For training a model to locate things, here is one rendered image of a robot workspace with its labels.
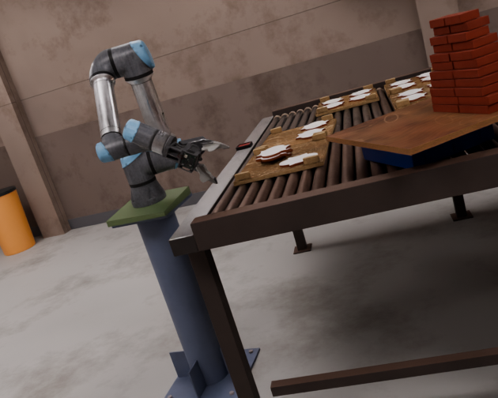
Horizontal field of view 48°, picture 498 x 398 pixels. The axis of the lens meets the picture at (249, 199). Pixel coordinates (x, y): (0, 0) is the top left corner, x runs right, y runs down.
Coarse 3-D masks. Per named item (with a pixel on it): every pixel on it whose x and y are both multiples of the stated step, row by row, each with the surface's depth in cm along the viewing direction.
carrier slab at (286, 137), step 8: (336, 120) 278; (296, 128) 283; (320, 128) 265; (328, 128) 259; (272, 136) 282; (280, 136) 276; (288, 136) 270; (296, 136) 263; (264, 144) 268; (272, 144) 262; (280, 144) 257; (288, 144) 251; (296, 144) 246
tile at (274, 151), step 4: (268, 148) 233; (272, 148) 231; (276, 148) 228; (280, 148) 226; (284, 148) 224; (264, 152) 228; (268, 152) 225; (272, 152) 223; (276, 152) 221; (280, 152) 222; (256, 156) 226; (260, 156) 225; (264, 156) 222; (268, 156) 221; (272, 156) 220
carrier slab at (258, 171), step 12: (300, 144) 243; (312, 144) 236; (324, 144) 229; (252, 156) 248; (288, 156) 227; (324, 156) 210; (252, 168) 225; (264, 168) 219; (276, 168) 213; (288, 168) 208; (300, 168) 205; (252, 180) 210
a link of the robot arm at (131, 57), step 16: (112, 48) 213; (128, 48) 211; (144, 48) 212; (112, 64) 211; (128, 64) 212; (144, 64) 213; (128, 80) 216; (144, 80) 216; (144, 96) 219; (144, 112) 223; (160, 112) 224; (160, 128) 226; (160, 160) 229
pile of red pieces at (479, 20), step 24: (432, 24) 170; (456, 24) 162; (480, 24) 159; (456, 48) 163; (480, 48) 157; (432, 72) 173; (456, 72) 163; (480, 72) 155; (432, 96) 176; (456, 96) 166; (480, 96) 156
